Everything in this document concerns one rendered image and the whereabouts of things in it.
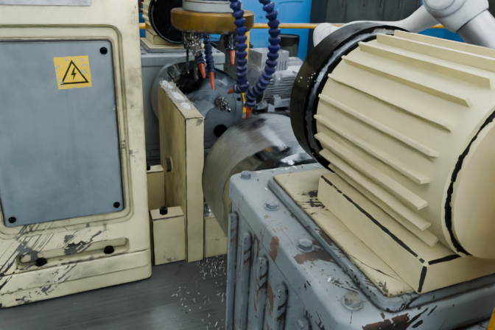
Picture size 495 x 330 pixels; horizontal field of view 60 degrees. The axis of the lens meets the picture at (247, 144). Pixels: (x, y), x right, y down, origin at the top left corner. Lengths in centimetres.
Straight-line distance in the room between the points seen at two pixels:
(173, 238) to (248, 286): 42
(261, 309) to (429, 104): 31
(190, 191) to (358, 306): 58
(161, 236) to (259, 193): 46
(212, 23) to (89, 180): 38
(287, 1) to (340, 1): 76
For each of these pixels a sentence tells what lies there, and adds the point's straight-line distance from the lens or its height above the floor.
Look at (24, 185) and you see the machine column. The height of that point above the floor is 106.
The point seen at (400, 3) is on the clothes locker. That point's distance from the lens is 698.
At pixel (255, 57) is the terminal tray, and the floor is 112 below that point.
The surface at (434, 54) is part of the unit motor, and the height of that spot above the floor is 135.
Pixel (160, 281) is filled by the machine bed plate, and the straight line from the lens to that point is 96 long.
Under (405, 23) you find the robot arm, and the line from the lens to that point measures 172.
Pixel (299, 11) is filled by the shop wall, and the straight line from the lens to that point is 662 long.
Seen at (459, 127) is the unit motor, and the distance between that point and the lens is 34.
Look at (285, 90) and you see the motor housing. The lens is 162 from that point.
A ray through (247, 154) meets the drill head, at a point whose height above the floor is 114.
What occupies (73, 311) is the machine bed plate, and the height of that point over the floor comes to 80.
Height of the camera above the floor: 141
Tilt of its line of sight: 22 degrees down
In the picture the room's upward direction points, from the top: 3 degrees clockwise
